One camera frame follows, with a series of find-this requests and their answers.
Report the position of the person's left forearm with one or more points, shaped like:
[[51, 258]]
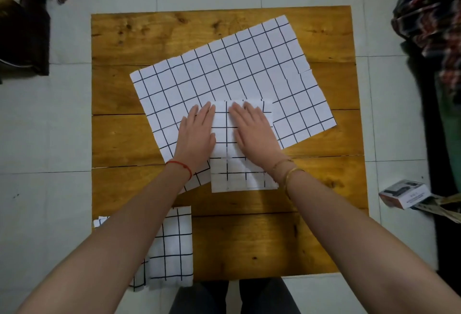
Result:
[[108, 252]]

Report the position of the person's denim trousers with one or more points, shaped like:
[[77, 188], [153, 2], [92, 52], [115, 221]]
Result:
[[259, 295]]

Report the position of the person's right forearm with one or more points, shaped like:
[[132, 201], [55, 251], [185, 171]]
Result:
[[360, 249]]

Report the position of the grid cloth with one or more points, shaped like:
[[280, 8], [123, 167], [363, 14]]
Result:
[[138, 277], [230, 177]]

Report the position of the red plaid blanket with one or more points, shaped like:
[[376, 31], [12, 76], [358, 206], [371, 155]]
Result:
[[428, 11]]

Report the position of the person's right hand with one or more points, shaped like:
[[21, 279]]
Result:
[[255, 137]]

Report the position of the green cloth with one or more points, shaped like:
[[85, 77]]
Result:
[[452, 133]]

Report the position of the cream and denim armchair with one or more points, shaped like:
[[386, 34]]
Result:
[[21, 36]]

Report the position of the gold bangle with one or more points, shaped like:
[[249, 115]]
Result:
[[291, 173]]

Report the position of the pile of grid cloths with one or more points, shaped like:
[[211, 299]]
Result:
[[234, 65]]

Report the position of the wooden table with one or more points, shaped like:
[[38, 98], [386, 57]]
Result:
[[252, 238]]

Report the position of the long cream and denim sofa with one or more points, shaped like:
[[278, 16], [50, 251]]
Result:
[[421, 108]]

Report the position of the small white orange box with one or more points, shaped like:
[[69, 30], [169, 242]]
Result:
[[407, 196]]

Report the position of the person's left hand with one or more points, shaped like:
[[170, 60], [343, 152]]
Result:
[[194, 141]]

